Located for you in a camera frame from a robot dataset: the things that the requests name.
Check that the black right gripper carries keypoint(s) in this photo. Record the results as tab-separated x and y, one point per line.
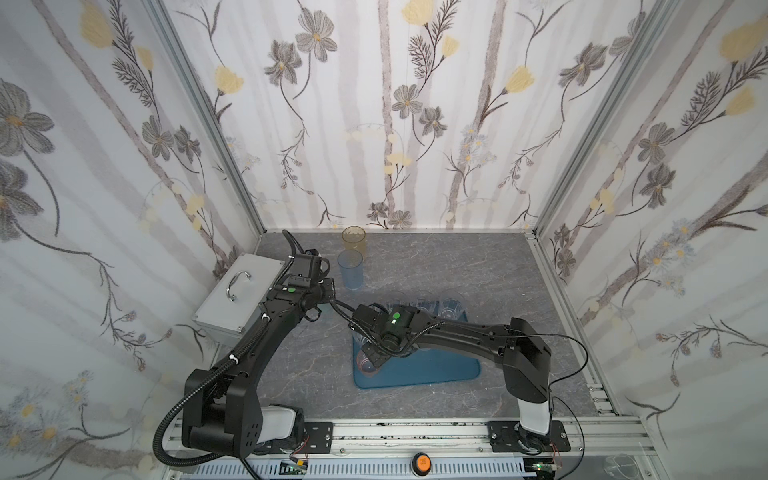
372	352

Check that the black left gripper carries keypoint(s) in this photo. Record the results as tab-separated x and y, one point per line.
327	288

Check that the pink plastic cup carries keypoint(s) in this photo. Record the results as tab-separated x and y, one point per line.
364	365

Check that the clear ribbed glass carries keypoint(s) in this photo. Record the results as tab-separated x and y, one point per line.
451	306
427	302

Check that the blue plastic cup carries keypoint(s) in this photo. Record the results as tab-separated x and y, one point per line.
350	263

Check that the yellow plastic cup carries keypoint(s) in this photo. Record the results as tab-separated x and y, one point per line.
354	238

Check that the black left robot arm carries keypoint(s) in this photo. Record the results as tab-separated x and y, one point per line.
220	410

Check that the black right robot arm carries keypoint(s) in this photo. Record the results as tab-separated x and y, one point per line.
515	347

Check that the teal plastic tray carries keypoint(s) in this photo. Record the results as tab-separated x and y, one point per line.
422	367

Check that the silver metal case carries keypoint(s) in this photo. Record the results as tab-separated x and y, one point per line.
231	307

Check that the orange emergency button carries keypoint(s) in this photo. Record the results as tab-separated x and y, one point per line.
421	464

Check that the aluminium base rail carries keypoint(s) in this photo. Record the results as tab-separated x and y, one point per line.
462	448

